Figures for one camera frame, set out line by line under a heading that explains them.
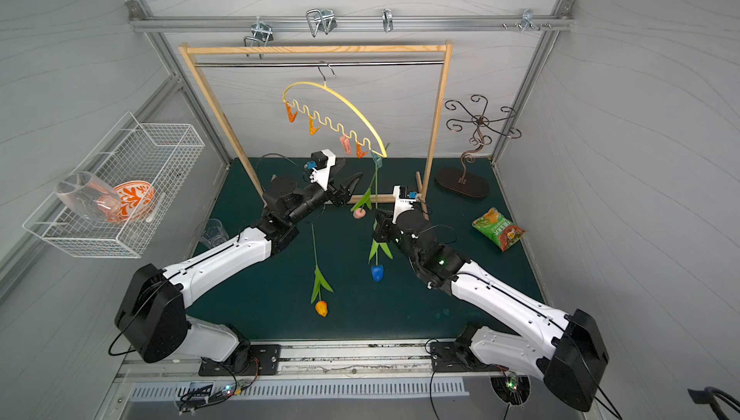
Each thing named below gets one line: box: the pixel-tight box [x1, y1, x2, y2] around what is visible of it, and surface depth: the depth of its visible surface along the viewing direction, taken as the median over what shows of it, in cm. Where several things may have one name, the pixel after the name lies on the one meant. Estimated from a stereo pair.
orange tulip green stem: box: [310, 223, 335, 317], surface depth 87 cm
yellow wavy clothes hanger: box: [282, 61, 388, 158], surface depth 72 cm
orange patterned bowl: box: [113, 180, 157, 223], surface depth 67 cm
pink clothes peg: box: [339, 133, 352, 156], surface depth 81 cm
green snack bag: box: [472, 207, 526, 253], surface depth 97 cm
